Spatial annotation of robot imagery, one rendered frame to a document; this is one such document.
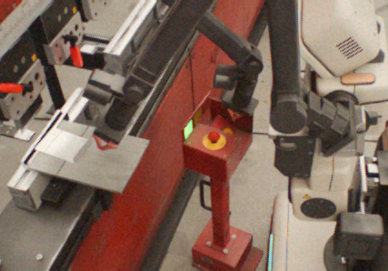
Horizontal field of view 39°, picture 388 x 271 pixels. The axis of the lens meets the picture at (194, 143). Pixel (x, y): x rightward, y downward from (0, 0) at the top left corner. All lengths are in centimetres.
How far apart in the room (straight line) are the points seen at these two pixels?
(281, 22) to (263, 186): 164
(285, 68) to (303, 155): 40
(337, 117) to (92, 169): 62
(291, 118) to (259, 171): 152
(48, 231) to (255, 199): 129
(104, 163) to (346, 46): 66
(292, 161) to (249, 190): 114
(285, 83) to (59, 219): 72
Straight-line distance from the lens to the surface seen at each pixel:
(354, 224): 161
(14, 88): 124
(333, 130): 119
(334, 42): 122
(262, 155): 272
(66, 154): 147
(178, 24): 105
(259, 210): 252
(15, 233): 151
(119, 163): 141
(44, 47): 141
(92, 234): 160
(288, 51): 107
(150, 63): 112
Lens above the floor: 206
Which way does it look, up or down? 48 degrees down
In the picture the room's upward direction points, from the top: 5 degrees counter-clockwise
